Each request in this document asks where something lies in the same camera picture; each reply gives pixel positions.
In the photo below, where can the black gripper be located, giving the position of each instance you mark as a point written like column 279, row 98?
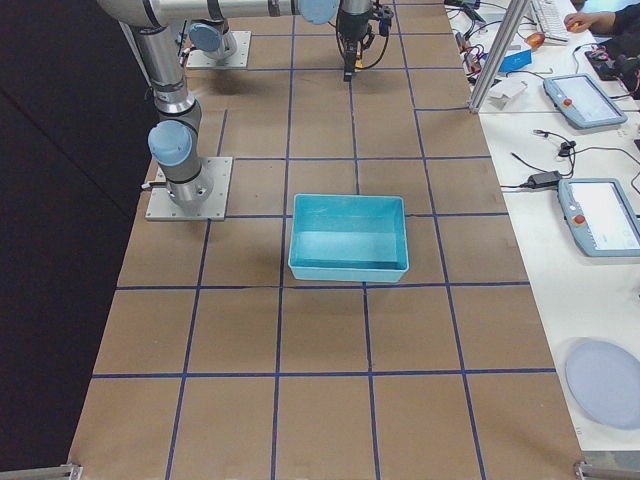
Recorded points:
column 352, row 29

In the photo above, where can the person hand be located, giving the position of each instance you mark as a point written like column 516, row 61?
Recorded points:
column 596, row 22

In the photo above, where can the blue white box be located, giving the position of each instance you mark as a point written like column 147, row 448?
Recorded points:
column 515, row 60

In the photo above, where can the light blue plastic bin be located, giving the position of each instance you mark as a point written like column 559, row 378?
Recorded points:
column 356, row 238

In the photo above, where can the white keyboard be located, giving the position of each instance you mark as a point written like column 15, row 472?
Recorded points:
column 549, row 22

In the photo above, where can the black power adapter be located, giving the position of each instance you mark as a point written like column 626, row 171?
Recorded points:
column 544, row 180

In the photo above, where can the teach pendant far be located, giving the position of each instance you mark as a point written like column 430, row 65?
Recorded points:
column 583, row 102

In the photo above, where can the teach pendant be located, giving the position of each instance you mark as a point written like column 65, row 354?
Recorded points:
column 583, row 102
column 600, row 217

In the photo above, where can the teach pendant near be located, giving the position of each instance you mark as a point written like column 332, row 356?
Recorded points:
column 600, row 217

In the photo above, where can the grey round plate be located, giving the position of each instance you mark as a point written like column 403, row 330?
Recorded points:
column 603, row 378

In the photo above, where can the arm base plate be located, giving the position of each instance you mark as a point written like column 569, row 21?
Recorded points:
column 196, row 60
column 205, row 197

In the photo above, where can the aluminium frame post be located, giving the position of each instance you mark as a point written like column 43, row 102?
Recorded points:
column 504, row 35

